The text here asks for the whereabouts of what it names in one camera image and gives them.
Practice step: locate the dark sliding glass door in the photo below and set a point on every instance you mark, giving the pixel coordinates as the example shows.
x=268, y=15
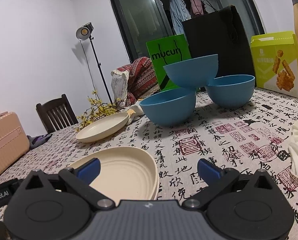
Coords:
x=139, y=17

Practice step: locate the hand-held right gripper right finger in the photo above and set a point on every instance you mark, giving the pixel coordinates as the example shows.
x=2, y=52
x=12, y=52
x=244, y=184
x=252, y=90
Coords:
x=209, y=171

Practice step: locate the dark wooden chair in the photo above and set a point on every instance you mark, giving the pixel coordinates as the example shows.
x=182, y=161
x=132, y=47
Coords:
x=55, y=115

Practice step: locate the hanging pink jacket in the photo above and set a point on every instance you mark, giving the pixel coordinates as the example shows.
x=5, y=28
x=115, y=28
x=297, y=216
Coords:
x=195, y=2

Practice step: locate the yellow-green snack box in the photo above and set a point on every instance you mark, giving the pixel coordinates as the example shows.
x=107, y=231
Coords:
x=276, y=65

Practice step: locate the green paper bag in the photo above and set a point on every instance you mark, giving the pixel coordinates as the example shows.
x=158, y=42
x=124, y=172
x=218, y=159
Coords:
x=169, y=55

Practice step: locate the pink small suitcase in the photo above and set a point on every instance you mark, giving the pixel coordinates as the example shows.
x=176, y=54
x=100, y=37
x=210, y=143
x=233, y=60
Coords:
x=6, y=142

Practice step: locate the blue bowl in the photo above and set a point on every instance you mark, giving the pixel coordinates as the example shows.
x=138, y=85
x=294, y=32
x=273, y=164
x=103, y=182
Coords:
x=229, y=92
x=191, y=72
x=169, y=107

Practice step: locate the studio light on stand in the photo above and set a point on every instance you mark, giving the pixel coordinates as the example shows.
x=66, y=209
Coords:
x=85, y=31

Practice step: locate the hanging light blue shirt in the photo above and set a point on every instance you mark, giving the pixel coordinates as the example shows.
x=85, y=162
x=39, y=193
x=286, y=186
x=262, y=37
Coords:
x=179, y=10

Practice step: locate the yellow flower branch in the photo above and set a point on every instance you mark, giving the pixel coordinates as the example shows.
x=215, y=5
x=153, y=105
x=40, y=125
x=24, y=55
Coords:
x=99, y=110

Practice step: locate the black paper bag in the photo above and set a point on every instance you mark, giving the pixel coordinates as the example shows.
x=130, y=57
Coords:
x=214, y=35

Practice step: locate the red patterned blanket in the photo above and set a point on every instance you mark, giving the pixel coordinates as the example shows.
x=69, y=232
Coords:
x=139, y=80

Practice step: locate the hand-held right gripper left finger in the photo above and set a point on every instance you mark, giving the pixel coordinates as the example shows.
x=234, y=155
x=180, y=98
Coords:
x=89, y=170

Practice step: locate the calligraphy print tablecloth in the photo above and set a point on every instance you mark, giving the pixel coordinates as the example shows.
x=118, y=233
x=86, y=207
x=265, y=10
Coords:
x=214, y=142

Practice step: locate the purple grey cloth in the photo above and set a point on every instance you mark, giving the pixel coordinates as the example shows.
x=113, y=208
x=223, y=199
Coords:
x=39, y=140

